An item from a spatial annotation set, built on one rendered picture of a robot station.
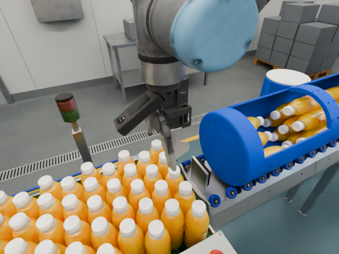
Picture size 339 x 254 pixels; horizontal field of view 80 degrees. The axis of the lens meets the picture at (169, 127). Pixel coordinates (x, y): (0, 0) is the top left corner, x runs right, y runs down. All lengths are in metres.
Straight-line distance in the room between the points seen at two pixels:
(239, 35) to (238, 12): 0.02
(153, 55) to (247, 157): 0.44
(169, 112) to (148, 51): 0.13
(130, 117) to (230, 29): 0.26
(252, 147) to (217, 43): 0.47
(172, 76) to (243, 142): 0.36
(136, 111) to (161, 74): 0.09
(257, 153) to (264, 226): 1.30
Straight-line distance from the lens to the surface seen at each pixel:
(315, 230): 2.09
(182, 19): 0.23
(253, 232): 1.88
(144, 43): 0.36
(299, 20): 4.40
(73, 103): 0.83
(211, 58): 0.24
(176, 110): 0.43
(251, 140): 0.67
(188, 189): 0.62
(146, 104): 0.41
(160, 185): 0.62
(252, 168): 0.69
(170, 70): 0.37
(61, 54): 3.83
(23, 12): 3.75
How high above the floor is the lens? 1.60
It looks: 37 degrees down
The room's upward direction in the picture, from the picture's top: 1 degrees counter-clockwise
